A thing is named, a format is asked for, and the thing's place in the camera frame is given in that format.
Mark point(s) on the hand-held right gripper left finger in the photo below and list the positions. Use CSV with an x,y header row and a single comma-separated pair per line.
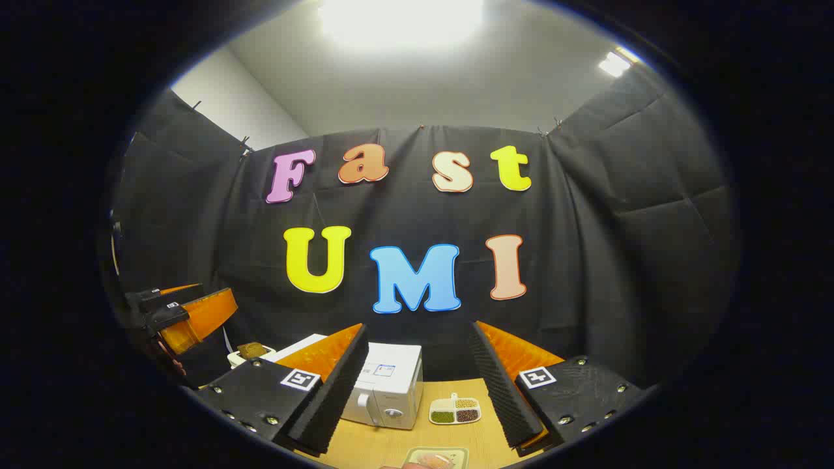
x,y
332,397

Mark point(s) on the black backdrop cloth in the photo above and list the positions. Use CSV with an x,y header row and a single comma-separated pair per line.
x,y
586,260

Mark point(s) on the pinkish food slice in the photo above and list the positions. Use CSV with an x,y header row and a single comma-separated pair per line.
x,y
435,461

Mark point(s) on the brown bread slice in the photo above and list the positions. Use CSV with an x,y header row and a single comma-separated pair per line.
x,y
253,350

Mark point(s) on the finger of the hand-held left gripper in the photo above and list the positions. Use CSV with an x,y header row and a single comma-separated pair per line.
x,y
168,317
153,299

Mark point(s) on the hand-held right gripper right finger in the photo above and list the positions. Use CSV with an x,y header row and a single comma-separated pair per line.
x,y
502,397

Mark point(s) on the white divided bean dish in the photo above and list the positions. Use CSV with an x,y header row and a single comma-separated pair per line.
x,y
445,417

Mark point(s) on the white toaster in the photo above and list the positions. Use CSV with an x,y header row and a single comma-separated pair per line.
x,y
233,359

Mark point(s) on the white microwave oven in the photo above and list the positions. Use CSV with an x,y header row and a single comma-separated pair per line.
x,y
397,391

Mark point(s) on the small ceiling light panel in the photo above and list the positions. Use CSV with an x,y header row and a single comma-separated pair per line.
x,y
614,64

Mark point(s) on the large ceiling light panel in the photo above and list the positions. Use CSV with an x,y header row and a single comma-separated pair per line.
x,y
397,19

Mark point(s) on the white food tray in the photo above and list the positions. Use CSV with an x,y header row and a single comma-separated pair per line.
x,y
461,454

